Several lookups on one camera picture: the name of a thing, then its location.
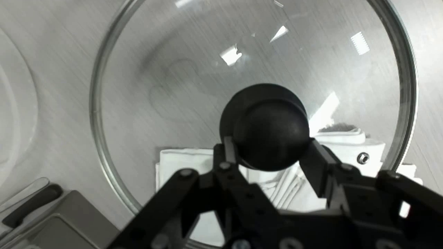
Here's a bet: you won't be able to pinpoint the dark grey tray box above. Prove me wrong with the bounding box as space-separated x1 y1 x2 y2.
0 178 121 249

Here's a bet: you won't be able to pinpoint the glass lid with black knob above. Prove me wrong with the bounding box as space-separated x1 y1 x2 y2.
88 0 419 249

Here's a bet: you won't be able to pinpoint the small clear plastic bowl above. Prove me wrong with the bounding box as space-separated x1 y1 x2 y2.
0 30 41 187

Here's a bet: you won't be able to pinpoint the folded white cloth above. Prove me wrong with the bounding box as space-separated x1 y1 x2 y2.
153 122 423 249

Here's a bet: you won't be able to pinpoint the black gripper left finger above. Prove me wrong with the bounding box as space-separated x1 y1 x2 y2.
107 136 278 249

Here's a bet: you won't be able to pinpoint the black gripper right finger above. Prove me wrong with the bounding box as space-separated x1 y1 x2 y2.
298 138 443 223

